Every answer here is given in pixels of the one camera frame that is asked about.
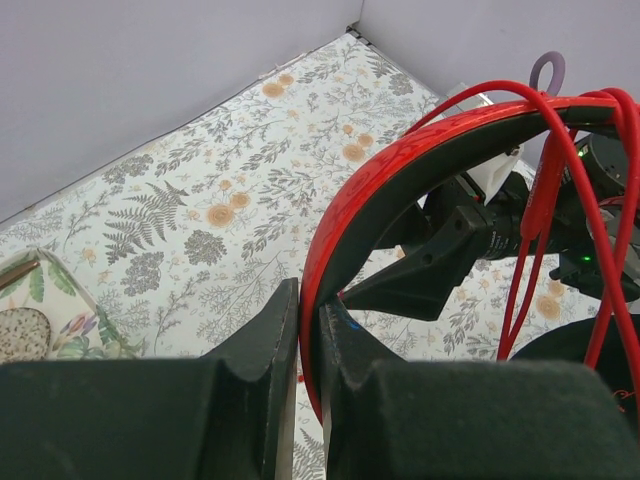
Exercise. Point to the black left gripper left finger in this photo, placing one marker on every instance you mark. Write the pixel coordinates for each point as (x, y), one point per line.
(229, 414)

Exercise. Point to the floral patterned table mat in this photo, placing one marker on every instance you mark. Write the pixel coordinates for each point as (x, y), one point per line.
(184, 246)

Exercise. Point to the copper coloured knife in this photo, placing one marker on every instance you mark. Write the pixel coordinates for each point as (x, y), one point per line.
(17, 273)

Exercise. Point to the speckled ceramic saucer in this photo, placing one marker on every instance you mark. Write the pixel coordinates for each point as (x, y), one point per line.
(25, 335)

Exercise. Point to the floral leaf print tray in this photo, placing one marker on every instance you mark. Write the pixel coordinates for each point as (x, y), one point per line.
(80, 327)

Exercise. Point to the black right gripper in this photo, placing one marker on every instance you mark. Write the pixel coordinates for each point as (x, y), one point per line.
(441, 241)

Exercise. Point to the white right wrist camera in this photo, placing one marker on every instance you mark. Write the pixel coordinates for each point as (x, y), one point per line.
(492, 174)

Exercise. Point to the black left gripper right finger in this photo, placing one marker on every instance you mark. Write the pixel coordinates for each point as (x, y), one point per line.
(541, 415)

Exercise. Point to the red black headphones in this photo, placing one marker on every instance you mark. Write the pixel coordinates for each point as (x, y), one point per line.
(386, 185)

